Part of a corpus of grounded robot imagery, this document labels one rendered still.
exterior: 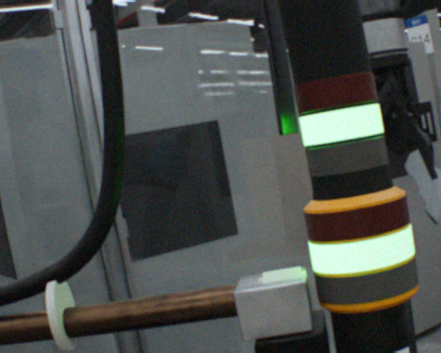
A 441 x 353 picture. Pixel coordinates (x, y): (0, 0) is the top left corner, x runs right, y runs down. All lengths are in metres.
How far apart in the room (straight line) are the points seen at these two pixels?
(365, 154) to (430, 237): 4.78
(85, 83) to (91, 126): 0.07
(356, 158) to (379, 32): 0.57
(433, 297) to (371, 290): 4.84
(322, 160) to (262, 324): 0.07
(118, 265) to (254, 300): 0.82
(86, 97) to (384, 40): 0.48
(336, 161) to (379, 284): 0.05
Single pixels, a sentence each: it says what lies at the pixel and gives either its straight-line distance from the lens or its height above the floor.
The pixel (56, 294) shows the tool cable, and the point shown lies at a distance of 0.31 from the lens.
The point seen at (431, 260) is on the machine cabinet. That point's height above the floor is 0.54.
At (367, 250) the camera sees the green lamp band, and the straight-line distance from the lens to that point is 0.27.
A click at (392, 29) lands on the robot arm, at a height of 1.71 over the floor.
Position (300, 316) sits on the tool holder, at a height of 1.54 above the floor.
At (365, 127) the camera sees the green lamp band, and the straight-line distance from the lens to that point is 0.28.
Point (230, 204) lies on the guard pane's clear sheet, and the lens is 1.31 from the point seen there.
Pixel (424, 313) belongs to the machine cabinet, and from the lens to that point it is 5.05.
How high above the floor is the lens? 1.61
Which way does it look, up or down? 3 degrees down
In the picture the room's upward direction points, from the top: 10 degrees counter-clockwise
